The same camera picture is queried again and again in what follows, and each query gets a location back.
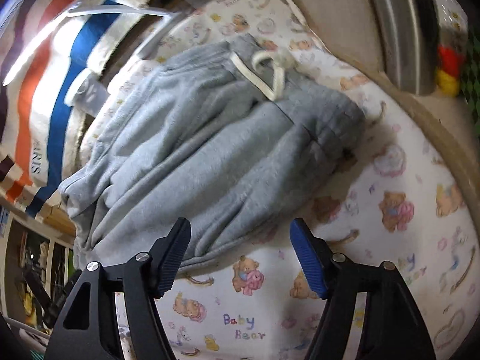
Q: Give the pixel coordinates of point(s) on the silver metal rail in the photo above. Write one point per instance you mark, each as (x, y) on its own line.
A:
(410, 35)

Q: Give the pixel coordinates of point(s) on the grey translucent cup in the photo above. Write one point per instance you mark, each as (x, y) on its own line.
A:
(86, 93)

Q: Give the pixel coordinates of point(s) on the grey sweat pants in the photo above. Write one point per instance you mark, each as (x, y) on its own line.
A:
(227, 135)

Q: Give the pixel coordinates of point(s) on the cluttered shelf unit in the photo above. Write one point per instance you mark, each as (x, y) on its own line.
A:
(36, 265)

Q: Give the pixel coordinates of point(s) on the baby bear print bedsheet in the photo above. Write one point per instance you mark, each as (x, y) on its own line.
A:
(394, 199)

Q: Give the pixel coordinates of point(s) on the red yellow toy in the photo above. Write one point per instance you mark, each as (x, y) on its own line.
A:
(448, 72)

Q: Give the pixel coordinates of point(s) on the striped Paris blanket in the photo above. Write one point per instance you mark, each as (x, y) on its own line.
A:
(45, 45)

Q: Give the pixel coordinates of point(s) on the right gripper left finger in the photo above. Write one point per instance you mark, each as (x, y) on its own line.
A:
(87, 326)

